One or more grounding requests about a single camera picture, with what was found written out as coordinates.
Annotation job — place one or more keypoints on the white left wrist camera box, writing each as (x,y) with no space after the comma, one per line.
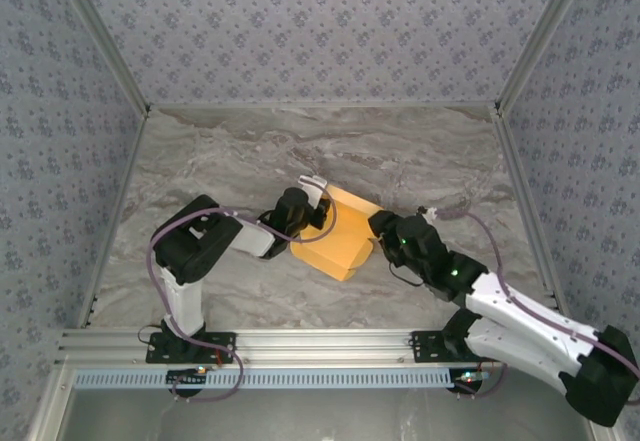
(312,183)

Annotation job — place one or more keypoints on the aluminium mounting rail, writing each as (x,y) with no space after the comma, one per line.
(320,346)

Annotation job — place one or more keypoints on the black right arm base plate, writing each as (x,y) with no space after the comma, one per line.
(425,348)

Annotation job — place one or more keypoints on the yellow paper box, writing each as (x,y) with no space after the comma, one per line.
(340,246)

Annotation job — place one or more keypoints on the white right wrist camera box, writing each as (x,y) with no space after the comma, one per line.
(429,212)

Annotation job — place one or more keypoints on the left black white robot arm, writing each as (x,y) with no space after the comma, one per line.
(182,301)

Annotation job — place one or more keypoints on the small black controller board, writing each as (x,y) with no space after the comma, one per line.
(470,377)
(187,376)

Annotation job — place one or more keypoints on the aluminium frame post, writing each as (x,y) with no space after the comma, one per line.
(105,36)
(539,36)

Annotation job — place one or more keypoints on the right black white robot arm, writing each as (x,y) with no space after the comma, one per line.
(525,331)

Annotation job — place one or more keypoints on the aluminium table side rail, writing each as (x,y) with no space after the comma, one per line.
(117,211)
(529,211)

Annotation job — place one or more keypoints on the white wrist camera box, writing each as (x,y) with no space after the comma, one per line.
(429,212)
(312,183)

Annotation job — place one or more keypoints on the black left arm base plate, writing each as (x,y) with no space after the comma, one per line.
(155,356)

